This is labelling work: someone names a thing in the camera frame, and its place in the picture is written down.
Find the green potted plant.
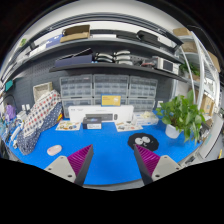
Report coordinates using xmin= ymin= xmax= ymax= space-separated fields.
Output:
xmin=156 ymin=90 xmax=205 ymax=142

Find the small black box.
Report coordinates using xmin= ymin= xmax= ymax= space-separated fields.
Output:
xmin=82 ymin=117 xmax=102 ymax=129

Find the yellow blue sign card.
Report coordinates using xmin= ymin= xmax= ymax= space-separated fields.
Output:
xmin=101 ymin=95 xmax=121 ymax=106

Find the right grey drawer cabinet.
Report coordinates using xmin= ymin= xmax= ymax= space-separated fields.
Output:
xmin=128 ymin=76 xmax=158 ymax=112

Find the middle grey drawer cabinet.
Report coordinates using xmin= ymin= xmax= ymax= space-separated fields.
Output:
xmin=93 ymin=74 xmax=129 ymax=105

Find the right illustrated card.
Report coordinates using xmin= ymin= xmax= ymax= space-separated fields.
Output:
xmin=115 ymin=121 xmax=143 ymax=132

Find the white woven basket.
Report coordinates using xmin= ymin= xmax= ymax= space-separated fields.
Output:
xmin=33 ymin=82 xmax=53 ymax=101

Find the cardboard box on shelf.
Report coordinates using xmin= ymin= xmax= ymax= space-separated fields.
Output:
xmin=60 ymin=25 xmax=90 ymax=43

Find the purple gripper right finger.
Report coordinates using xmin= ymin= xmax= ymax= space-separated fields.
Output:
xmin=134 ymin=145 xmax=181 ymax=185

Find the lower grey wall shelf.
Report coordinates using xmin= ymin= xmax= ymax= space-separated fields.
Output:
xmin=50 ymin=63 xmax=185 ymax=82

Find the grey drawer cabinet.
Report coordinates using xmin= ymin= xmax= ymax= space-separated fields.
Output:
xmin=128 ymin=76 xmax=158 ymax=112
xmin=93 ymin=74 xmax=129 ymax=105
xmin=60 ymin=74 xmax=92 ymax=118

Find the white keyboard box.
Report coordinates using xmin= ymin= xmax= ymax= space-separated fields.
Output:
xmin=68 ymin=105 xmax=134 ymax=122

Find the dark blue flat box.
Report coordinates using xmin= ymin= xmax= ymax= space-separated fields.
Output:
xmin=55 ymin=48 xmax=93 ymax=68

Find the blue desk mat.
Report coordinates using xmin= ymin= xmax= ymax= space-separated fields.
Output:
xmin=10 ymin=121 xmax=200 ymax=185

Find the black round face mousepad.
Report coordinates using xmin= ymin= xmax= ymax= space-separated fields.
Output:
xmin=127 ymin=133 xmax=159 ymax=151

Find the patterned fabric bag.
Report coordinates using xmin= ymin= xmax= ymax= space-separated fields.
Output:
xmin=17 ymin=90 xmax=62 ymax=155

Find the illustrated card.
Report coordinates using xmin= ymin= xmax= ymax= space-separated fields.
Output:
xmin=56 ymin=120 xmax=81 ymax=131
xmin=115 ymin=121 xmax=143 ymax=132

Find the left illustrated card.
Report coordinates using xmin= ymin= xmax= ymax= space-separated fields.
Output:
xmin=56 ymin=120 xmax=81 ymax=131

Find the clear plastic container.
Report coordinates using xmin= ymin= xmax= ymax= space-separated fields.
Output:
xmin=133 ymin=111 xmax=159 ymax=126

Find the grey wall shelf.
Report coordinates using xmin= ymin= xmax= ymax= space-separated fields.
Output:
xmin=1 ymin=38 xmax=181 ymax=82
xmin=50 ymin=63 xmax=185 ymax=82

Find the white device on shelf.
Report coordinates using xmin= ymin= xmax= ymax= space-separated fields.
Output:
xmin=153 ymin=56 xmax=179 ymax=74

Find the left grey drawer cabinet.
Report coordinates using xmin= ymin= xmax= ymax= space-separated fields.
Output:
xmin=60 ymin=74 xmax=92 ymax=118

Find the upper grey wall shelf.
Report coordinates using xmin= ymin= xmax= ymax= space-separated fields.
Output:
xmin=1 ymin=38 xmax=181 ymax=82

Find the white metal rack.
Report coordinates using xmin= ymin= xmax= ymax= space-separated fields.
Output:
xmin=172 ymin=33 xmax=221 ymax=116

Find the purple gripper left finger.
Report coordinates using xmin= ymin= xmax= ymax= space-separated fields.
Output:
xmin=45 ymin=145 xmax=94 ymax=186

